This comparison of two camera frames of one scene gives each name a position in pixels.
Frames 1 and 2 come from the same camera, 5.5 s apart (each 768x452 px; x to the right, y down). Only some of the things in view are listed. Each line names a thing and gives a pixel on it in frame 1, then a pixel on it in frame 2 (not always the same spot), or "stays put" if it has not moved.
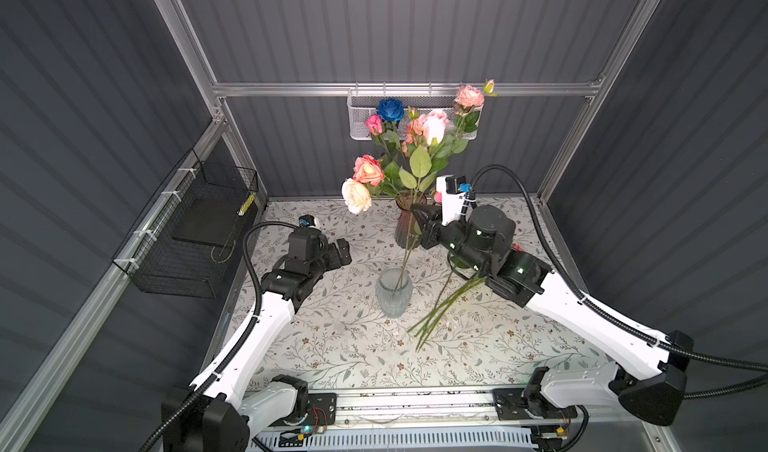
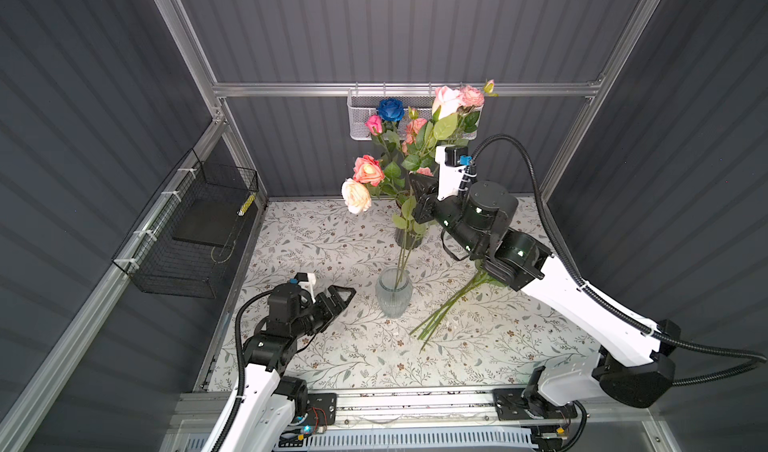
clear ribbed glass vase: x=394 y=290 stays put
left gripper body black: x=328 y=260 -> x=311 y=315
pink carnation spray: x=414 y=128 stays put
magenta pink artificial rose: x=374 y=123 stays put
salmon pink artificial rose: x=368 y=170 stays put
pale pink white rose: x=435 y=125 -> x=446 y=99
